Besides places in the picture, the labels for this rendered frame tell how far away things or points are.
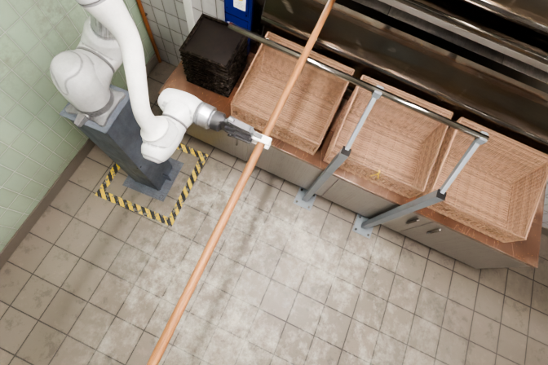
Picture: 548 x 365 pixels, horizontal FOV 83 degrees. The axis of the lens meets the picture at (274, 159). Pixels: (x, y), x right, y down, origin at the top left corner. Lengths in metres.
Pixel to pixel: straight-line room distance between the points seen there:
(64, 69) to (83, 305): 1.56
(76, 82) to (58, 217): 1.41
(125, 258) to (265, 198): 1.02
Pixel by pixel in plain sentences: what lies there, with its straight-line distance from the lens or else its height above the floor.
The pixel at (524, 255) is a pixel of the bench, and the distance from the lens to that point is 2.33.
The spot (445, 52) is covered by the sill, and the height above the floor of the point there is 1.17.
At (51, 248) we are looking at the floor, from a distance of 2.57.
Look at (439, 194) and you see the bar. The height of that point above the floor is 0.95.
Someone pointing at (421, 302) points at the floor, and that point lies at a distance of 2.60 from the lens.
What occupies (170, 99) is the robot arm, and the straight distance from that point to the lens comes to 1.20.
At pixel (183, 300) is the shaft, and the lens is 1.06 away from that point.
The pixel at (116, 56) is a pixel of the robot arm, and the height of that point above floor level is 1.19.
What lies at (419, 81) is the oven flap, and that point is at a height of 0.96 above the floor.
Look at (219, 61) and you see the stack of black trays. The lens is 1.75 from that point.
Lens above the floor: 2.25
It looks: 68 degrees down
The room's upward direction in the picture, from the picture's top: 17 degrees clockwise
